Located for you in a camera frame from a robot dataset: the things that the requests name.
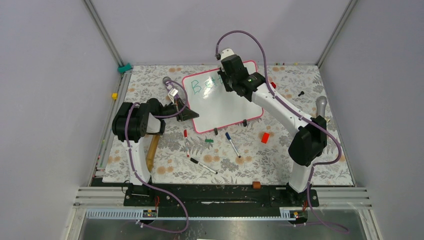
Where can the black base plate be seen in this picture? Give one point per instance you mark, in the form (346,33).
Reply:
(216,199)

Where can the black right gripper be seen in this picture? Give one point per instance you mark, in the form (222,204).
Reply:
(223,75)

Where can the floral patterned mat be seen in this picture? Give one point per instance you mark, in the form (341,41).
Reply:
(268,163)

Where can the red capped marker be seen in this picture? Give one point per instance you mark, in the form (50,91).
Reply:
(186,141)

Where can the teal corner clamp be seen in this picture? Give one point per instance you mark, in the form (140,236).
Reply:
(124,68)

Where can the purple glitter toy microphone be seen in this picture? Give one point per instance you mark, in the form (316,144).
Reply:
(173,93)

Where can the white slotted cable duct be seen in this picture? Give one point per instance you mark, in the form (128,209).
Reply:
(281,214)

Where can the blue capped marker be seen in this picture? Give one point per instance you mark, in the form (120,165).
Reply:
(232,144)

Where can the brown small cube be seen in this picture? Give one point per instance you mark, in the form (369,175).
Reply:
(256,184)

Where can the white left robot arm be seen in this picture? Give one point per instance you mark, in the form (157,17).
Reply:
(133,121)

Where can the red orange block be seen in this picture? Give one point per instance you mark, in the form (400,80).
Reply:
(265,137)

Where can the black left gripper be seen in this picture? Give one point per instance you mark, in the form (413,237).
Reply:
(187,114)

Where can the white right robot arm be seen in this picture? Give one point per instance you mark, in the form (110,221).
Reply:
(308,133)

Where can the black capped marker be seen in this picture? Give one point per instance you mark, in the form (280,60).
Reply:
(203,166)

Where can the yellow small cube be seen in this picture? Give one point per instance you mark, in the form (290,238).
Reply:
(114,96)

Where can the wooden pestle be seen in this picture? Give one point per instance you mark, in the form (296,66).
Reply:
(150,156)

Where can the pink framed whiteboard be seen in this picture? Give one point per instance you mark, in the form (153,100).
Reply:
(217,108)

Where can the silver toy microphone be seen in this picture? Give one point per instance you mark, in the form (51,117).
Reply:
(321,104)

